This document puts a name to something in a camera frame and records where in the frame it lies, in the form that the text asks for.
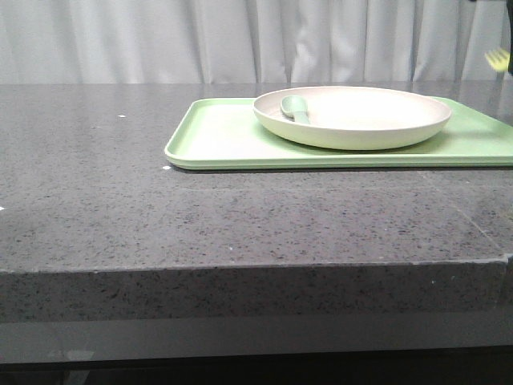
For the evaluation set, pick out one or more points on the beige round plate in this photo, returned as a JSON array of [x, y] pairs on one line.
[[355, 118]]

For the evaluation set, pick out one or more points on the yellow plastic fork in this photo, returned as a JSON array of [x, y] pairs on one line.
[[498, 59]]

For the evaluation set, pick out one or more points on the light green serving tray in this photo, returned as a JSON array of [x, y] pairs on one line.
[[224, 134]]

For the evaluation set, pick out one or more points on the sage green spoon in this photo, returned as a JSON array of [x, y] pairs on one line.
[[296, 108]]

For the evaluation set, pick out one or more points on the white pleated curtain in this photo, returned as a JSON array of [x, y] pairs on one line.
[[45, 42]]

